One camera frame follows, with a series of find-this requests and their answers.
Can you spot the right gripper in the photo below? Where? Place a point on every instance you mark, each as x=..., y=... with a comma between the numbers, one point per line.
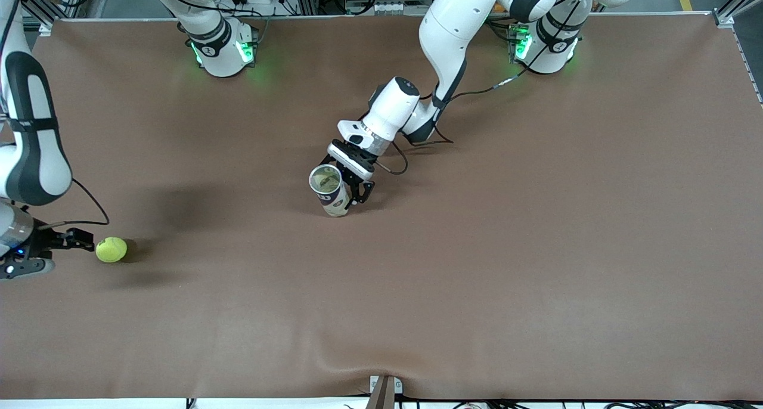
x=49, y=241

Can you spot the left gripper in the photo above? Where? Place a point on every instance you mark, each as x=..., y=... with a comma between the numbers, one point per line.
x=361, y=189

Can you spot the yellow tennis ball dark logo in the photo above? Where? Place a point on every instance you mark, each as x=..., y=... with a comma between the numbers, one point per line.
x=111, y=249

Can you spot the blue white tennis ball can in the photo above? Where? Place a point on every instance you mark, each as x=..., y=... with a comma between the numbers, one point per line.
x=335, y=206

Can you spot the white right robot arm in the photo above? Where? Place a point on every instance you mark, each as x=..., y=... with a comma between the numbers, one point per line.
x=217, y=51

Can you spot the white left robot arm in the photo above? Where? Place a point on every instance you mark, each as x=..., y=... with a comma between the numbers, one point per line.
x=453, y=33

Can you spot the brown table cover mat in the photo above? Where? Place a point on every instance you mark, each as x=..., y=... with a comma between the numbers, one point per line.
x=381, y=307

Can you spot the white terminal block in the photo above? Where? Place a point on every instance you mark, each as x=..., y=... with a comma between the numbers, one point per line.
x=381, y=8

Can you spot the aluminium frame profile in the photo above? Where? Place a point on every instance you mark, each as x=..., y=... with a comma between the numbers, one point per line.
x=45, y=30
x=724, y=20

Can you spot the silver camera mount bracket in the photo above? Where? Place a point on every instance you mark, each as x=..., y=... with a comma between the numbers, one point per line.
x=384, y=394

